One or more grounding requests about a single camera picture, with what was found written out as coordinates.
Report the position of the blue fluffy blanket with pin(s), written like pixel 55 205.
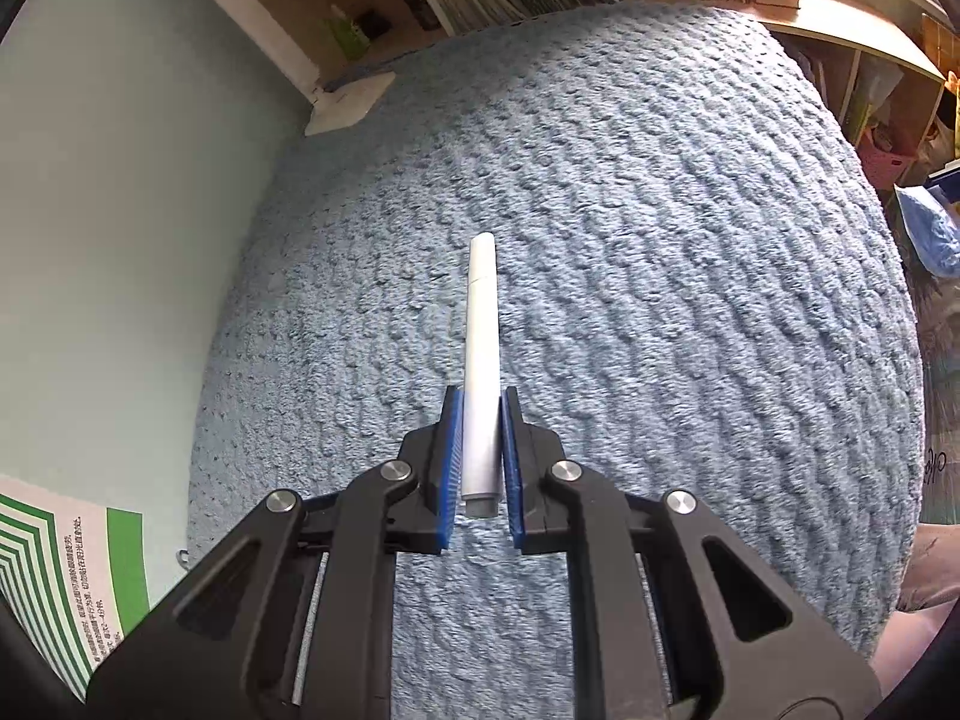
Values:
pixel 637 240

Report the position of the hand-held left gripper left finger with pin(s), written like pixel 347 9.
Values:
pixel 450 465

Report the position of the green striped paper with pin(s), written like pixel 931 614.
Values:
pixel 45 562

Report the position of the small green container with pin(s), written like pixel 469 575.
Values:
pixel 346 34

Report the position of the pink plastic basket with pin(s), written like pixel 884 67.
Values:
pixel 885 161

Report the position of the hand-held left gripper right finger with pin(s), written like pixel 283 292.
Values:
pixel 511 465

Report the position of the white pen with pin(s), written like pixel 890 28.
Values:
pixel 480 375

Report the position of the light blue cloth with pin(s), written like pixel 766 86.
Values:
pixel 934 229

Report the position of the white desk lamp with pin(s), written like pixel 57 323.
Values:
pixel 255 22

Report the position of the bed with patterned sheet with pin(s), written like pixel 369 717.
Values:
pixel 941 405

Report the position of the wooden bookshelf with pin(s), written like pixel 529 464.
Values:
pixel 847 22

